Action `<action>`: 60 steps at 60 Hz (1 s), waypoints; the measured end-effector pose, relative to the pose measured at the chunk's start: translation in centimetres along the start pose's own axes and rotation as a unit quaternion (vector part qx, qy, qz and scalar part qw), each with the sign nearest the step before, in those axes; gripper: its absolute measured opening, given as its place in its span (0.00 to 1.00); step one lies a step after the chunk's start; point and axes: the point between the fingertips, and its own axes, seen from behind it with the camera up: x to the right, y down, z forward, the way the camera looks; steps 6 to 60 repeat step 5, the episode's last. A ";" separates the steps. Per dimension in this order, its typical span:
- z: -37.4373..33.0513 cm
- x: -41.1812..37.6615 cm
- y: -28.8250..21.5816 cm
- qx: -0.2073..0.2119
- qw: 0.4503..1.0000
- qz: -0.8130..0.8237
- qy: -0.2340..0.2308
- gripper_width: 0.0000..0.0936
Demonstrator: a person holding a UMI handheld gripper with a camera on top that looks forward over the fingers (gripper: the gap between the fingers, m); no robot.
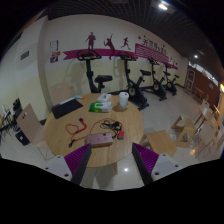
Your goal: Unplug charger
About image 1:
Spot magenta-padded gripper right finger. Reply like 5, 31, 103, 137
131, 143, 184, 186

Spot light wooden stools and tables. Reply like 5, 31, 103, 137
138, 99, 224, 159

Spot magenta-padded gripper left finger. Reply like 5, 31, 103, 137
42, 143, 93, 186

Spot black power cable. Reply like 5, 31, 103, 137
100, 119, 123, 139

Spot row of exercise bikes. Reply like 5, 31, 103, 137
76, 49, 181, 111

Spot red cable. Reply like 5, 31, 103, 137
64, 117, 123, 148

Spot wall poster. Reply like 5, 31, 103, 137
49, 39, 62, 64

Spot white cup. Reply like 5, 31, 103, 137
118, 91, 130, 108

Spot white tissue box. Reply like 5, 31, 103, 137
96, 92, 112, 103

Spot dark flat tablet case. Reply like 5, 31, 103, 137
50, 98, 84, 120

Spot green wet wipes pack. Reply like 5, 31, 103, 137
88, 101, 113, 113

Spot brown wooden shelf unit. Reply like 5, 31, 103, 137
184, 64, 223, 108

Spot wall air vent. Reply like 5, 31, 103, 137
20, 50, 30, 61

